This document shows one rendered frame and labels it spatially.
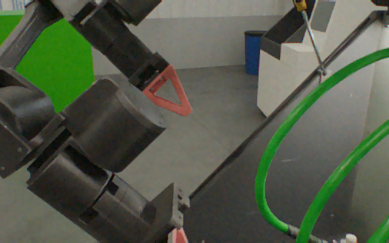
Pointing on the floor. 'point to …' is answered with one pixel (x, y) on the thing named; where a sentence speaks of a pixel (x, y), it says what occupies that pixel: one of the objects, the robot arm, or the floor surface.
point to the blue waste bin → (252, 51)
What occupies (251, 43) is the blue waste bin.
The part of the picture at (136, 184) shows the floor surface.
